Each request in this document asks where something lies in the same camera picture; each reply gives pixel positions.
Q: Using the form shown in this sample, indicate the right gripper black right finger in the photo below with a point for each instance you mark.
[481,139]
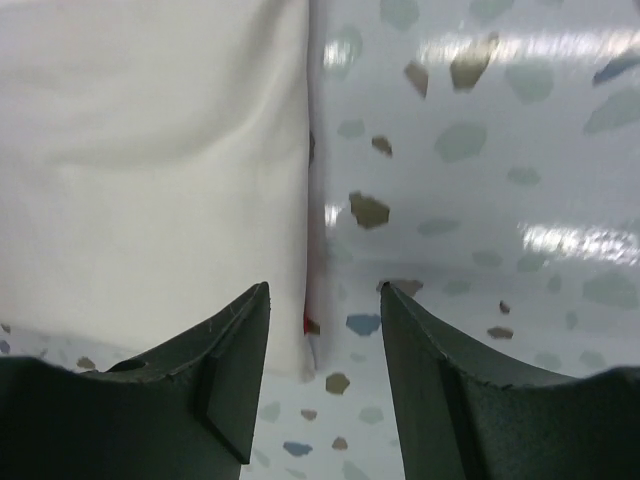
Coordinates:
[466,411]

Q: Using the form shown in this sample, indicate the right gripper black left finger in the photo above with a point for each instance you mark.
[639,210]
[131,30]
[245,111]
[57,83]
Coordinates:
[185,409]

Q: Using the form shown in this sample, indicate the white t shirt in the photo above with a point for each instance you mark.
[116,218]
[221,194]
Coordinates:
[154,165]

